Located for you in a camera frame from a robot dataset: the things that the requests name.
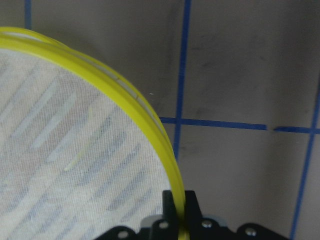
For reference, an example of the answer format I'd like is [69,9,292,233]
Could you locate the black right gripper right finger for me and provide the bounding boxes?
[184,190,203,225]

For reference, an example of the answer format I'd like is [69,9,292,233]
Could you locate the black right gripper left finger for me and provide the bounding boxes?
[162,190,178,225]

